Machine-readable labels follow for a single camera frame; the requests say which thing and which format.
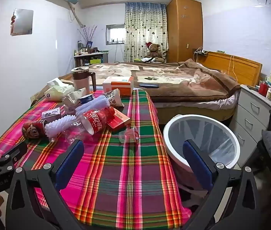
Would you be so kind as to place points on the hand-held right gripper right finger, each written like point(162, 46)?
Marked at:
point(197, 165)

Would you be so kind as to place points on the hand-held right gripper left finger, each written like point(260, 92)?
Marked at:
point(69, 165)

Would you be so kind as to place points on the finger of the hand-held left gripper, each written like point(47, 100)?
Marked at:
point(11, 155)

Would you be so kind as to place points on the white round trash bin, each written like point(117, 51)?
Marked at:
point(173, 143)

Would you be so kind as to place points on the red cartoon can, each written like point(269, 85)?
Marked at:
point(32, 129)

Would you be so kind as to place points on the clear plastic cola bottle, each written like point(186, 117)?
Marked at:
point(94, 122)

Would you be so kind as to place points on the red carton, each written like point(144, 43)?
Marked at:
point(119, 121)

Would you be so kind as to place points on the small clear plastic cup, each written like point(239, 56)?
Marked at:
point(129, 135)

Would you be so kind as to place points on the plaid tablecloth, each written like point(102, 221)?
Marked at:
point(116, 172)

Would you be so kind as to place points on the small printed box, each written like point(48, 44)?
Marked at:
point(51, 113)

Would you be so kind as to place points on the white nightstand with drawers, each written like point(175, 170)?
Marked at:
point(250, 115)

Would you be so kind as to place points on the pale yellow tissue pack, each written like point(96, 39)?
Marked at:
point(56, 91)

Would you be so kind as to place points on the brown and white lidded mug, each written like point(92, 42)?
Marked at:
point(80, 81)

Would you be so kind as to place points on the brown paw print blanket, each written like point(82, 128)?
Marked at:
point(173, 79)

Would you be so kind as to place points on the dark blue flat case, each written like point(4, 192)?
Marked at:
point(148, 85)

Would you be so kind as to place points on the orange and white box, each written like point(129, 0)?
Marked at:
point(118, 85)

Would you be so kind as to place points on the red jar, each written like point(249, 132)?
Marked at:
point(262, 88)

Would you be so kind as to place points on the wooden bed headboard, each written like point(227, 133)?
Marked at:
point(240, 64)

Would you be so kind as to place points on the cluttered side table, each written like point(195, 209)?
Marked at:
point(90, 57)

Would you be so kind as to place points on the teddy bear with red hat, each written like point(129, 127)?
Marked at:
point(153, 51)

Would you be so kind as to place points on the dried branches bunch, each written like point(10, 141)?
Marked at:
point(87, 34)

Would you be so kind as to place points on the wooden wardrobe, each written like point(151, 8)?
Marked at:
point(184, 28)

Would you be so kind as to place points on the small window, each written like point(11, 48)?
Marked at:
point(115, 34)

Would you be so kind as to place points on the patterned curtain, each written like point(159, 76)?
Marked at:
point(145, 28)

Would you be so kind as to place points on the square wall mirror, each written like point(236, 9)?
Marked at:
point(22, 22)

